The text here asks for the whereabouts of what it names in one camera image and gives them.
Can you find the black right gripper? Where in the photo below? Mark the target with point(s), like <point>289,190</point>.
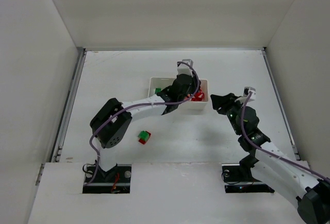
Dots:
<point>228,103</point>

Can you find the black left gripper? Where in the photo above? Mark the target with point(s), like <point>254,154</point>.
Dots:
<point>189,90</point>

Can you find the red lego with flower sticker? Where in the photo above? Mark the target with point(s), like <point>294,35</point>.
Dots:
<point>199,96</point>

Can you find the red lego brick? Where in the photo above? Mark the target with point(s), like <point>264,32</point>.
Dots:
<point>142,140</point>

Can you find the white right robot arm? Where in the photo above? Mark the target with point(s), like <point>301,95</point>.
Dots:
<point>305,189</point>

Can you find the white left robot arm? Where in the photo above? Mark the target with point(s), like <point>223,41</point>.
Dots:
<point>113,119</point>

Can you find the white three-compartment plastic container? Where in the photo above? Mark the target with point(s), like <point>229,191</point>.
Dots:
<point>163,82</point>

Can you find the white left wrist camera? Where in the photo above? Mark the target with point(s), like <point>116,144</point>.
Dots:
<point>184,67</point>

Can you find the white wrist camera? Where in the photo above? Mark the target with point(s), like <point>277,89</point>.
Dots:
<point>184,67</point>
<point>249,94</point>

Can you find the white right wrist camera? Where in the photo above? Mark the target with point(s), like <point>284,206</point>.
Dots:
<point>249,94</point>

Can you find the aluminium right table rail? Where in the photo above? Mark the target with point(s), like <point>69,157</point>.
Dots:
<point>293,145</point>

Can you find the aluminium table rail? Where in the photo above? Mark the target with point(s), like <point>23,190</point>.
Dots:
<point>57,145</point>
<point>293,145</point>

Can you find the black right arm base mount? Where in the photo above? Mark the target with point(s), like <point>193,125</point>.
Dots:
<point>237,178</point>

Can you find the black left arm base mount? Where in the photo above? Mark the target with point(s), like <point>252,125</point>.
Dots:
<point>115,181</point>

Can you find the aluminium left table rail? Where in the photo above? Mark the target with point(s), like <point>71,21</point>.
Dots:
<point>57,145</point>

